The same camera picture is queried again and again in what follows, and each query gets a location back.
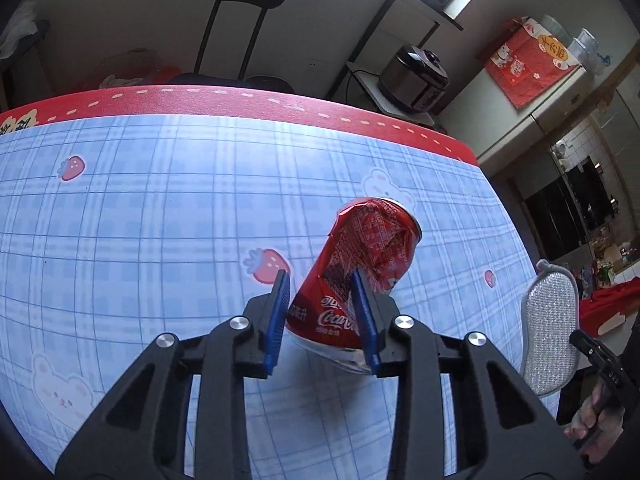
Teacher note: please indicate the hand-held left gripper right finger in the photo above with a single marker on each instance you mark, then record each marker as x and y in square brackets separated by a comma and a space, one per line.
[364, 320]

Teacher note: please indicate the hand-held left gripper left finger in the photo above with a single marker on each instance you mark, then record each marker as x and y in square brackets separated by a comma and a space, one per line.
[277, 320]

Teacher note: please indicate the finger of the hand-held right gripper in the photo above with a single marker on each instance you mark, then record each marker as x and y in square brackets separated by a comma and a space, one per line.
[592, 355]

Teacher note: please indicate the crushed red soda can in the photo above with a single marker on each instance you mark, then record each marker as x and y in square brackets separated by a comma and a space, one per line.
[350, 260]

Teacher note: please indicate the person's right hand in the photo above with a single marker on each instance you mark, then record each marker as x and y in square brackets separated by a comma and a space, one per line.
[597, 435]

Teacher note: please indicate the red cloth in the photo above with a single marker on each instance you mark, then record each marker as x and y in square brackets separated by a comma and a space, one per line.
[610, 305]

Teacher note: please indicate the blue plaid red-edged tablecloth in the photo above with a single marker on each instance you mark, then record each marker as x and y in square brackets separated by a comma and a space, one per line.
[150, 235]

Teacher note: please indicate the white refrigerator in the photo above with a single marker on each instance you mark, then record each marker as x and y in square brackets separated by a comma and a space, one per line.
[525, 125]

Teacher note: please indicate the silver black rice cooker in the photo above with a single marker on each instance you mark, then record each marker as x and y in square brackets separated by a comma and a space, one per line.
[412, 77]

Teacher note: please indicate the grey waste bin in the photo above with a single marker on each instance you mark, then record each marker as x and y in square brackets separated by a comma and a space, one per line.
[127, 70]

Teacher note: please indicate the red lucky cat bag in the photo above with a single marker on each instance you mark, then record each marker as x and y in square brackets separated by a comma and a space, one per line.
[532, 62]

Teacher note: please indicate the clear plastic container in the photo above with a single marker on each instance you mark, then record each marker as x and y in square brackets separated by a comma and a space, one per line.
[587, 52]

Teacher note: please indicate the black round side table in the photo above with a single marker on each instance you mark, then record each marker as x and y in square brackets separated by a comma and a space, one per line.
[25, 80]

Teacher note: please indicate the white plastic bag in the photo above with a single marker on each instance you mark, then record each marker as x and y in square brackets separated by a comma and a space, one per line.
[20, 30]

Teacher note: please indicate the black frame side shelf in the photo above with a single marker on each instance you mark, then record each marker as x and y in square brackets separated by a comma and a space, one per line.
[370, 84]

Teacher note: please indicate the white wall socket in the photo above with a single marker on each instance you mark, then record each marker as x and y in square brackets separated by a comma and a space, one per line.
[316, 65]

